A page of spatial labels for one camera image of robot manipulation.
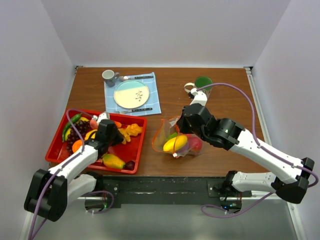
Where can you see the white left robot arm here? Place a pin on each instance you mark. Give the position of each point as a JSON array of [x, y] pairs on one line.
[[51, 191]]

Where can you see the red plastic tray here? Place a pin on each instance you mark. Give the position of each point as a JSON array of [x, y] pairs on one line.
[[131, 151]]

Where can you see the green starfruit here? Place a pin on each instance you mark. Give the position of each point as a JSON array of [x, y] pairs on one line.
[[173, 135]]

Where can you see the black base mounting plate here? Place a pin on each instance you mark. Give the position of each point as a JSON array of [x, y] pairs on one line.
[[168, 190]]

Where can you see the orange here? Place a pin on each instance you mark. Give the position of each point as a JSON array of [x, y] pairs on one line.
[[76, 145]]

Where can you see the small grey mug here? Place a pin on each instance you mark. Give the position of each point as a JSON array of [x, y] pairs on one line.
[[110, 77]]

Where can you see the dark purple grape bunch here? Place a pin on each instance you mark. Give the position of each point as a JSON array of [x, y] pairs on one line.
[[71, 136]]

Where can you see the green floral mug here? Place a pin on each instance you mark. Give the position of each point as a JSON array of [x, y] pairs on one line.
[[200, 82]]

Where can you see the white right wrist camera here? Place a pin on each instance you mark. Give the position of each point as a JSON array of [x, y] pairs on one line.
[[197, 97]]

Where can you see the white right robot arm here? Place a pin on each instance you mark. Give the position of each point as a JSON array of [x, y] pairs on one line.
[[287, 176]]

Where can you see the yellow mango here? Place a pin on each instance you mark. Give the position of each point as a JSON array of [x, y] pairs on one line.
[[176, 143]]

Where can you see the yellow bell pepper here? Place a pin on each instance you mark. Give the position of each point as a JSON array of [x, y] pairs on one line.
[[90, 135]]

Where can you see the dark red fig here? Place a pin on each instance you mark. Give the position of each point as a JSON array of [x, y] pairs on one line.
[[130, 166]]

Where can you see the metal fork black handle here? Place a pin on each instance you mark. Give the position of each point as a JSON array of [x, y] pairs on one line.
[[123, 112]]

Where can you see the yellow orange papaya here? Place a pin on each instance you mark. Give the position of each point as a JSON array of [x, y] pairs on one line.
[[112, 161]]

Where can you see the metal spoon black handle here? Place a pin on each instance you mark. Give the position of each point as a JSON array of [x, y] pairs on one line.
[[126, 78]]

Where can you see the cream and blue plate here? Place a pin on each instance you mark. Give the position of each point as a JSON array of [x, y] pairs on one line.
[[131, 94]]

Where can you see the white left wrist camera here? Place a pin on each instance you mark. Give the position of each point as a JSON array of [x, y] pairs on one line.
[[102, 116]]

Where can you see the red apple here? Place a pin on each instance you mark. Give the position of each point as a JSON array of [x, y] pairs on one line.
[[195, 143]]

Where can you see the clear zip top bag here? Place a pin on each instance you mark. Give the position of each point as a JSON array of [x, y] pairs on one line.
[[168, 127]]

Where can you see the blue checked cloth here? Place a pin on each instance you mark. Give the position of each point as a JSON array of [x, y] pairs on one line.
[[152, 102]]

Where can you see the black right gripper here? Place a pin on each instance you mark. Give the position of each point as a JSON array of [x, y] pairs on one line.
[[182, 125]]

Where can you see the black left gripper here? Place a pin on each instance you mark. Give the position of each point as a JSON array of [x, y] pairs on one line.
[[119, 137]]

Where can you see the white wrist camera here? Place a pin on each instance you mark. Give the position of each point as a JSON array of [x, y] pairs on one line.
[[197, 97], [102, 116]]

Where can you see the green chili pepper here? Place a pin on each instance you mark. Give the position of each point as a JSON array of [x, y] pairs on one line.
[[74, 119]]

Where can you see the purple onion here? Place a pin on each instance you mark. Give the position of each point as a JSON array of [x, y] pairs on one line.
[[183, 151]]

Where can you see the peach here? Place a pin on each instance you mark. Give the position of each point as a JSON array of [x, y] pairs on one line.
[[93, 124]]

